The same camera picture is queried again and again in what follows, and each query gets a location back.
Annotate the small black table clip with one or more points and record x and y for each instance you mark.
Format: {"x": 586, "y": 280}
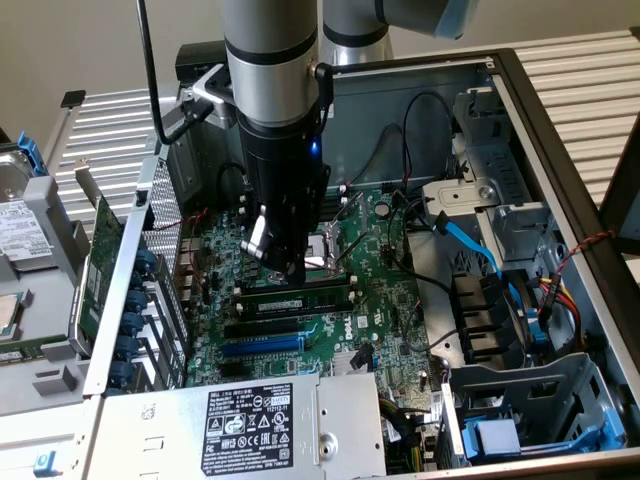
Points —
{"x": 73, "y": 98}

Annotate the silver hard disk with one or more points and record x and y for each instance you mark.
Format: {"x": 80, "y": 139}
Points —
{"x": 17, "y": 230}

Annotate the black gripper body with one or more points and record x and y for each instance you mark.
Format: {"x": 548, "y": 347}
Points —
{"x": 280, "y": 155}

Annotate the silver CPU chip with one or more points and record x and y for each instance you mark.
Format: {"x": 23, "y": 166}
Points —
{"x": 7, "y": 317}

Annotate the blue hard disk bracket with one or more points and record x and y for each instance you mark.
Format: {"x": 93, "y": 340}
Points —
{"x": 30, "y": 152}

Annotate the silver power supply with label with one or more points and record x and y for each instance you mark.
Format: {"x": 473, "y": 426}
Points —
{"x": 165, "y": 425}

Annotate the black fan shroud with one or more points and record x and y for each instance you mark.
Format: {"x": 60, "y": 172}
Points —
{"x": 480, "y": 310}

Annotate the dark flat panel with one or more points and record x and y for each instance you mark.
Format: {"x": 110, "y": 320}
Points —
{"x": 625, "y": 190}

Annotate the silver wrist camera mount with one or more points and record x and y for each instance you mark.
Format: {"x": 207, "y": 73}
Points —
{"x": 212, "y": 92}

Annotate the grey metal disk bay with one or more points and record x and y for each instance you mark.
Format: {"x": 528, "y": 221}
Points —
{"x": 530, "y": 385}

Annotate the open grey PC case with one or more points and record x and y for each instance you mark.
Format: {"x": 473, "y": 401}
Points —
{"x": 390, "y": 100}

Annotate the round coin battery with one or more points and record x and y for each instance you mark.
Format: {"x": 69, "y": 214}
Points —
{"x": 383, "y": 209}

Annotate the blue case latch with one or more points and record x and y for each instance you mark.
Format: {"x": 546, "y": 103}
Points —
{"x": 45, "y": 464}

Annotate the green Dell motherboard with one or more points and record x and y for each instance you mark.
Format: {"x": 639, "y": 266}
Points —
{"x": 380, "y": 300}

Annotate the metal CPU socket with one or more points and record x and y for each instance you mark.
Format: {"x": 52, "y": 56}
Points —
{"x": 322, "y": 250}

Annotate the black box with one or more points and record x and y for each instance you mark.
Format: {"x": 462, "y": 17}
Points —
{"x": 192, "y": 57}

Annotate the silver chipset heat sink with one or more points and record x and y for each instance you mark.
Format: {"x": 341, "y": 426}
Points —
{"x": 342, "y": 364}

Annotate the grey metal drive cage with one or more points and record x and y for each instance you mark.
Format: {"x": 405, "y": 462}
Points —
{"x": 500, "y": 170}

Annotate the short black expansion slot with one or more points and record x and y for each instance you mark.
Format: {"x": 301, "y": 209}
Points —
{"x": 232, "y": 369}

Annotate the blue expansion slot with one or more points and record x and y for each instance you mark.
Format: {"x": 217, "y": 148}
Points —
{"x": 260, "y": 346}

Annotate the thin metal locking lever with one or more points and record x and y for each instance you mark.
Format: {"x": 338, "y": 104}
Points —
{"x": 347, "y": 207}
{"x": 355, "y": 246}

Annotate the blue card retention clip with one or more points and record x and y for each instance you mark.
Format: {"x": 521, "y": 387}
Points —
{"x": 144, "y": 260}
{"x": 137, "y": 281}
{"x": 131, "y": 324}
{"x": 135, "y": 301}
{"x": 120, "y": 372}
{"x": 126, "y": 347}

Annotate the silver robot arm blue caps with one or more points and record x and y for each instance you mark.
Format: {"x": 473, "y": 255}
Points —
{"x": 270, "y": 60}

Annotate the long black expansion slot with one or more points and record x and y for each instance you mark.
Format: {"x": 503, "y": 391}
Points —
{"x": 260, "y": 329}

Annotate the green graphics card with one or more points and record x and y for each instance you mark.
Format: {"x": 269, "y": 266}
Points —
{"x": 102, "y": 250}

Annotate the blue plastic disk tray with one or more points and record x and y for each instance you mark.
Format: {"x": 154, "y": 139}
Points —
{"x": 497, "y": 435}

